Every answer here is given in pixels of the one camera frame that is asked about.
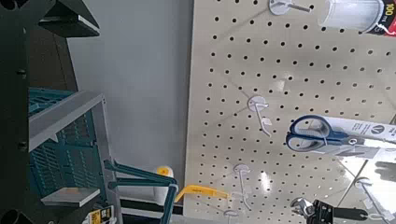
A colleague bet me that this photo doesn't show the packaged pliers on yellow card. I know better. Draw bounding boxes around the packaged pliers on yellow card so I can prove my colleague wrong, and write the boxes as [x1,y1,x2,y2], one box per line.
[88,204,116,224]

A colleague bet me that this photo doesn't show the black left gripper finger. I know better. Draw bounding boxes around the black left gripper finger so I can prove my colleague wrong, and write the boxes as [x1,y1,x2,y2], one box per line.
[18,187,101,224]
[22,0,101,38]

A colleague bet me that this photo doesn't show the grey stand back panel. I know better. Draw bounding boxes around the grey stand back panel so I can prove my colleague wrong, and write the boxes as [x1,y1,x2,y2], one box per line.
[66,0,195,216]

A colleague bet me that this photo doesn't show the black handled adjustable wrench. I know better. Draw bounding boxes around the black handled adjustable wrench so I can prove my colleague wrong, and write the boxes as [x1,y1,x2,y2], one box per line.
[290,196,370,223]

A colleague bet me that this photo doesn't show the white pegboard hook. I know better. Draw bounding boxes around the white pegboard hook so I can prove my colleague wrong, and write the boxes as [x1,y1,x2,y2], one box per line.
[247,94,274,138]
[223,209,241,224]
[233,162,253,211]
[268,0,312,17]
[354,176,391,222]

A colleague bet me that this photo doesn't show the teal metal cart handle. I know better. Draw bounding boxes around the teal metal cart handle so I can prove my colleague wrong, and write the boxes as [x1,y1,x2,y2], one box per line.
[103,159,180,224]

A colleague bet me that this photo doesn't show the yellow handled paint roller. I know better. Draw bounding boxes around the yellow handled paint roller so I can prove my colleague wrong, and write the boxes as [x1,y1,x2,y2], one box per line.
[153,165,233,204]

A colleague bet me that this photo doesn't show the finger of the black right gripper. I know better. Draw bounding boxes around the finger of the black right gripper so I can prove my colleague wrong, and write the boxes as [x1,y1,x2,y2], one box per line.
[312,199,334,224]

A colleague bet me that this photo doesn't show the blue scissors in package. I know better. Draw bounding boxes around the blue scissors in package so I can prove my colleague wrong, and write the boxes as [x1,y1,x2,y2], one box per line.
[307,115,396,188]

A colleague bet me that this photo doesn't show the blue handled scissors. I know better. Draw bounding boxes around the blue handled scissors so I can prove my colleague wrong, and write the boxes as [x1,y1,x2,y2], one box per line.
[285,115,396,154]

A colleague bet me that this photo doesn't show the beige pegboard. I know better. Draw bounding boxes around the beige pegboard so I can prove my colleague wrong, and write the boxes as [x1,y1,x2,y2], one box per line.
[183,0,396,224]

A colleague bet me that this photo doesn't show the red white sealant tube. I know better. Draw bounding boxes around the red white sealant tube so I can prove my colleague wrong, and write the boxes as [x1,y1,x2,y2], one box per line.
[317,0,396,36]

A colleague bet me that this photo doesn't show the teal crate with grey rim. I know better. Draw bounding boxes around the teal crate with grey rim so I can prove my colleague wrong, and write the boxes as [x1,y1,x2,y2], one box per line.
[27,87,124,224]

